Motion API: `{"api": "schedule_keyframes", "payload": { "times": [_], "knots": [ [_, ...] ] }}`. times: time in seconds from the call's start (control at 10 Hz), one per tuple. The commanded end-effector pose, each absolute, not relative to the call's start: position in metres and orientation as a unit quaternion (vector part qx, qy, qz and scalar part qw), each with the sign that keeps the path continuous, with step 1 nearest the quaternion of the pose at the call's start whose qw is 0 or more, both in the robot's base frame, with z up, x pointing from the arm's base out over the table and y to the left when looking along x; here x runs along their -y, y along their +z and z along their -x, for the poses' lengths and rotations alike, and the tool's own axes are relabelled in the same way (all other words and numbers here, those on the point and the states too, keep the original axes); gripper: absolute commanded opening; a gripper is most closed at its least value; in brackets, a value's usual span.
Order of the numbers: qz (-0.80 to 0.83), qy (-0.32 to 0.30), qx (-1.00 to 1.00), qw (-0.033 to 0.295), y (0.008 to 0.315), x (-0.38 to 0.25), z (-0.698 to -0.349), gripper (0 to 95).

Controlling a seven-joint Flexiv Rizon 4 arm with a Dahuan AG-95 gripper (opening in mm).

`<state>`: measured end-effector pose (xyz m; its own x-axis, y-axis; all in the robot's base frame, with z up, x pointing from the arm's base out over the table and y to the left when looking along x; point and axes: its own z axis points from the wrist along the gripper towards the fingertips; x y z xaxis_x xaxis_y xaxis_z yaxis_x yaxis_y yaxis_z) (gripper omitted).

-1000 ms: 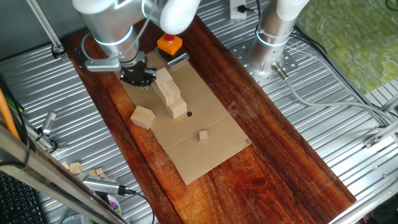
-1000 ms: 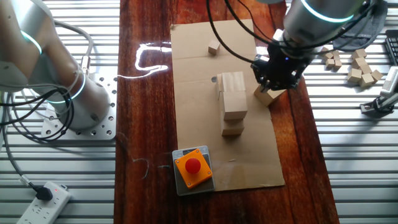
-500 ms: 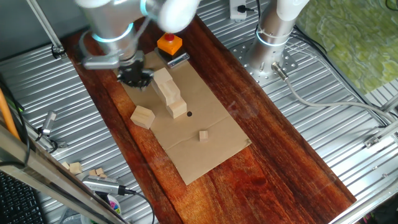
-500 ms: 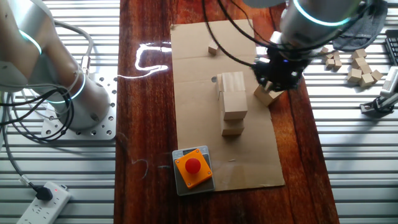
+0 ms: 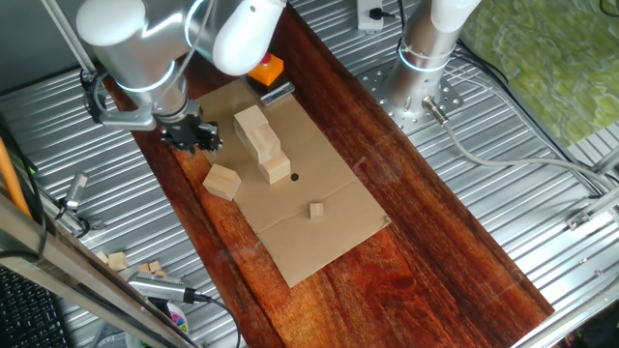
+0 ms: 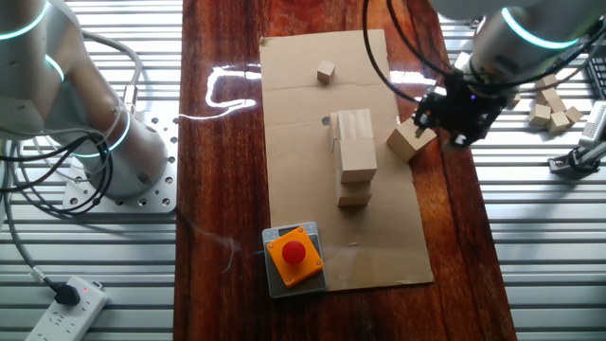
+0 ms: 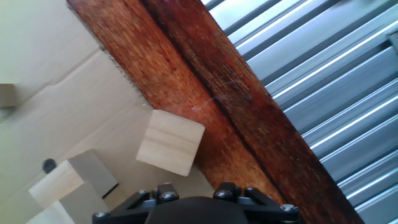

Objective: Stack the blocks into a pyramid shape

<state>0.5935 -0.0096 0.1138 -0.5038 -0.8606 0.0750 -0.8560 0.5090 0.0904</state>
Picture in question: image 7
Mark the small wooden cube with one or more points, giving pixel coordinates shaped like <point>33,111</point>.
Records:
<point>7,96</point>

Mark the large wooden cube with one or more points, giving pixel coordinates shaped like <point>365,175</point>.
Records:
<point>59,183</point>
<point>170,143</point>
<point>62,214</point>

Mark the reddish brown wooden board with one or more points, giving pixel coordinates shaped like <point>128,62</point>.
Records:
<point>217,93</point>

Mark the brown cardboard sheet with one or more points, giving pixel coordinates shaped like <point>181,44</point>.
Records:
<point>62,109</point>

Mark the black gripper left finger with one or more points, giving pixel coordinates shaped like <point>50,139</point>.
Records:
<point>130,207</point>

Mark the metal camera stand bracket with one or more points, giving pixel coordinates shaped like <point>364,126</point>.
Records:
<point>394,42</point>

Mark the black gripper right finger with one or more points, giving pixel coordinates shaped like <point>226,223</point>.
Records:
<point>264,211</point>

